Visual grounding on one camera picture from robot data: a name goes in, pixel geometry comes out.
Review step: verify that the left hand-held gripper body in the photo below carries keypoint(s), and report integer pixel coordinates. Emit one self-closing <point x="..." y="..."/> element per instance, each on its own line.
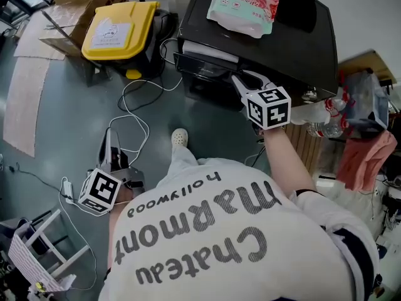
<point x="100" y="188"/>

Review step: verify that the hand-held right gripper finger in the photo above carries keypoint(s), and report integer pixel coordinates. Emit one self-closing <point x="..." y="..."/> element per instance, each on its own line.
<point x="264" y="81"/>
<point x="242" y="89"/>

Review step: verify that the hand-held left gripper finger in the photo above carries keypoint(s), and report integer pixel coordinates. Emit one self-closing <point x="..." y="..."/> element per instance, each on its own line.
<point x="114" y="141"/>
<point x="104" y="152"/>

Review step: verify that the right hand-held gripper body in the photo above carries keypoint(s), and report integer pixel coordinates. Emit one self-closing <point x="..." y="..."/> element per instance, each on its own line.
<point x="269" y="108"/>

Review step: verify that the white paper tray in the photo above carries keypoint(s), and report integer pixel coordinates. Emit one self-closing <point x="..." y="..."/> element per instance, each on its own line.
<point x="200" y="69"/>

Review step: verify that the person's left forearm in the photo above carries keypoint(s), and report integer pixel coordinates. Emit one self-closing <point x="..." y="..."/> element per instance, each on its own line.
<point x="120" y="200"/>

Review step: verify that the person's right forearm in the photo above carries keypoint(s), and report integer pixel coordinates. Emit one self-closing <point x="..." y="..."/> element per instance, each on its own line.
<point x="282" y="161"/>

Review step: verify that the white power strip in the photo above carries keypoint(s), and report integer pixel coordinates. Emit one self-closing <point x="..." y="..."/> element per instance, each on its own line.
<point x="68" y="191"/>

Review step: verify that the black printer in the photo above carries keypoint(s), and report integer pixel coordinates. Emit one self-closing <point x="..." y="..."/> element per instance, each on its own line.
<point x="297" y="52"/>

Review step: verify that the brown slatted wooden panel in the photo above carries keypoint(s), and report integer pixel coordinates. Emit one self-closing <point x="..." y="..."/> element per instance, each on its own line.
<point x="300" y="146"/>

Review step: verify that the white clog shoe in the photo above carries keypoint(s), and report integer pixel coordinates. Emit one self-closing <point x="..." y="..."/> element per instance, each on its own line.
<point x="179" y="137"/>

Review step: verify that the grey metal stand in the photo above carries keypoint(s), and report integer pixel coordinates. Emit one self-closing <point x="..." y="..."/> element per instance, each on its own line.
<point x="97" y="74"/>

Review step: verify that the light trouser leg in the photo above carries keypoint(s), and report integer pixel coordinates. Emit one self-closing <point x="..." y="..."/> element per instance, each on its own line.
<point x="183" y="161"/>

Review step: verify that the pink and green pouch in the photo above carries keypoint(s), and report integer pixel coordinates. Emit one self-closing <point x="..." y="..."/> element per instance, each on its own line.
<point x="241" y="8"/>

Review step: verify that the black cloth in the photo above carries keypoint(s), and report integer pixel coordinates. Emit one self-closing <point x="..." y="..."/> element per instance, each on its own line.
<point x="296" y="8"/>

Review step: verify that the pale cardboard sheet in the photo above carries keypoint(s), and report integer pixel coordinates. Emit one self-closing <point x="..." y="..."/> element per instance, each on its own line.
<point x="31" y="42"/>
<point x="25" y="105"/>

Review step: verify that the grey blue plastic bag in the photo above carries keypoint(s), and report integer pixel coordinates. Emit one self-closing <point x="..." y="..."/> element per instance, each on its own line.
<point x="363" y="102"/>

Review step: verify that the tan wooden board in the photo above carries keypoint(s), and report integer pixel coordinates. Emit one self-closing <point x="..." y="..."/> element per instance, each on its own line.
<point x="366" y="63"/>

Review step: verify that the pink cloth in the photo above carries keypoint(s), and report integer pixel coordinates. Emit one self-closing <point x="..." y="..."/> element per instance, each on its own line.
<point x="363" y="161"/>

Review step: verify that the white printed t-shirt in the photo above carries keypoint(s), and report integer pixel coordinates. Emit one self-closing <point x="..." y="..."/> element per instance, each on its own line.
<point x="203" y="230"/>

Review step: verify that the black bin with yellow lid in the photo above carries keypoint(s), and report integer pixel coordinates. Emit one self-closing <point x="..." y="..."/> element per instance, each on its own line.
<point x="116" y="27"/>

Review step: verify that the white stool frame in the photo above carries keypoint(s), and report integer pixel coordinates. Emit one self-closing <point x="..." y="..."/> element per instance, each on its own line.
<point x="72" y="257"/>

